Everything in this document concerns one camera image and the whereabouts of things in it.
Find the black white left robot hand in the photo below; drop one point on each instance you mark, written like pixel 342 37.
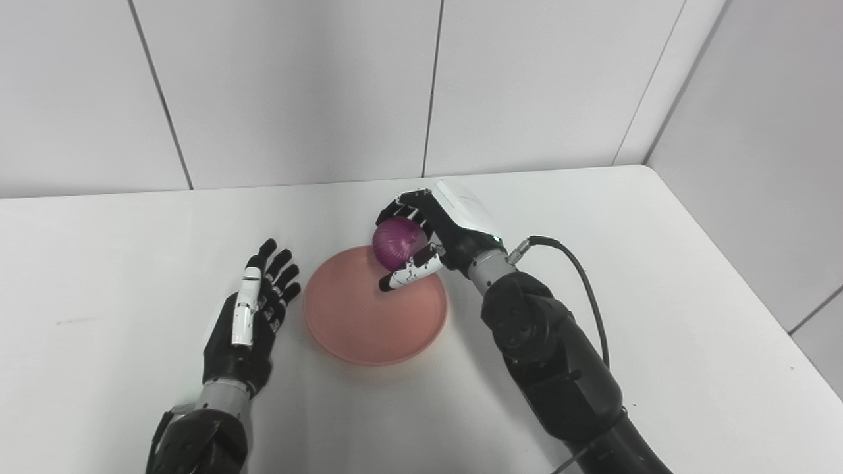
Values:
pixel 240 359

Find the pink round plate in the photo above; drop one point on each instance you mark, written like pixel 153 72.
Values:
pixel 375 322

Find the purple red onion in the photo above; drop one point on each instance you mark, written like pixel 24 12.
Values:
pixel 395 242

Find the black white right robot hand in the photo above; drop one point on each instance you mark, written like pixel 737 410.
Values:
pixel 464 230

